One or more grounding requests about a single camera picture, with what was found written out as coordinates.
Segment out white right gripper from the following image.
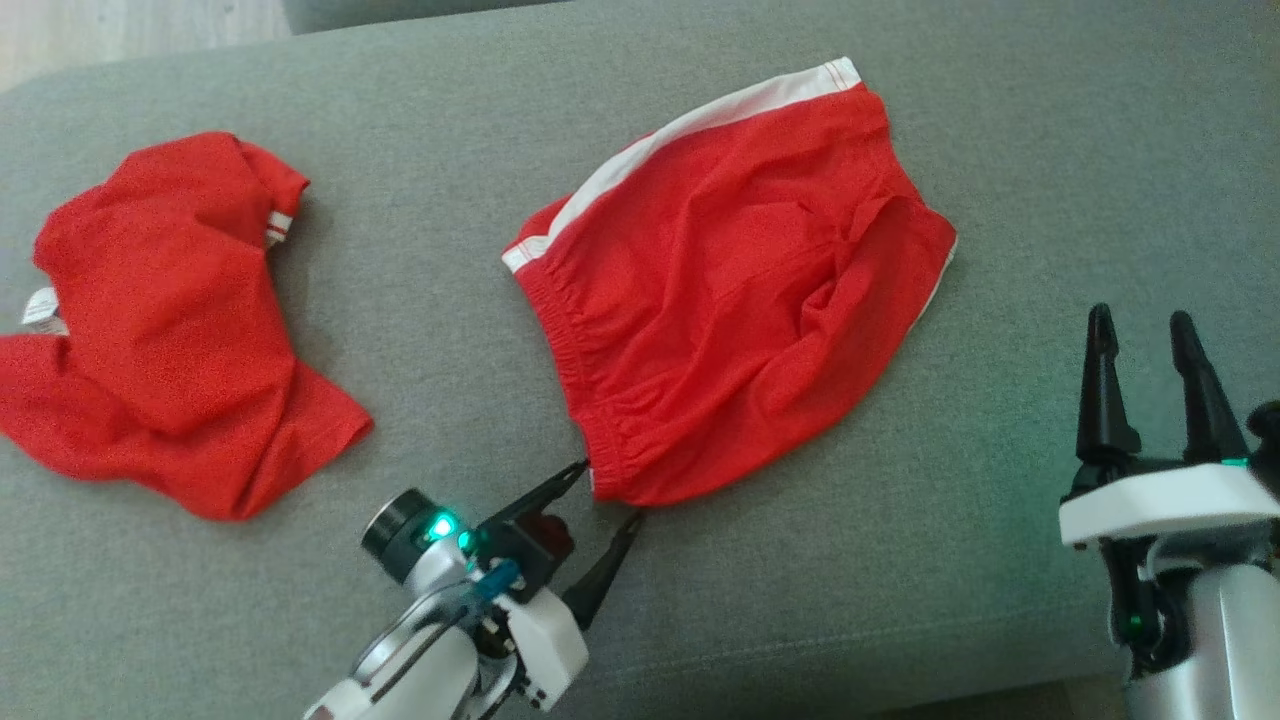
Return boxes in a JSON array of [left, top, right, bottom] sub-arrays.
[[1058, 305, 1280, 549]]

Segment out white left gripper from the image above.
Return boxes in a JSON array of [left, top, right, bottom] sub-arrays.
[[478, 460, 646, 713]]

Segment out red shorts with white stripe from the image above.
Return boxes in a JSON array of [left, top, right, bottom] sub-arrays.
[[501, 56, 959, 507]]

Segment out red basketball jersey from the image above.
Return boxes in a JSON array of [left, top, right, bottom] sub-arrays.
[[0, 131, 375, 523]]

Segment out grey fabric sofa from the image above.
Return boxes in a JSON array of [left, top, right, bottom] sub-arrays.
[[0, 0, 1280, 720]]

